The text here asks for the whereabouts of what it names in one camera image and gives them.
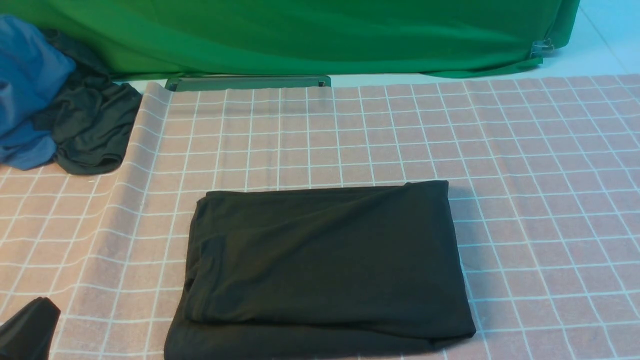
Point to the green backdrop cloth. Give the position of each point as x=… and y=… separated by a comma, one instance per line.
x=455, y=39

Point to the dark crumpled garment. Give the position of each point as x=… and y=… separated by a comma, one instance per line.
x=91, y=118

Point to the blue garment pile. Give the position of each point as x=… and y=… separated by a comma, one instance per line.
x=32, y=72

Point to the metal binder clip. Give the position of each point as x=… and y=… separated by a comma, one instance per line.
x=542, y=48

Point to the green metal bar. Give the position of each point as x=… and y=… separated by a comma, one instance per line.
x=228, y=82

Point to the dark gray long-sleeve top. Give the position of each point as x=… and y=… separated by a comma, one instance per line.
x=324, y=272

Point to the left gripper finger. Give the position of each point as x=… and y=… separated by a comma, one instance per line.
x=28, y=334

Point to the pink checkered tablecloth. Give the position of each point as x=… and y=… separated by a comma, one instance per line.
x=543, y=185

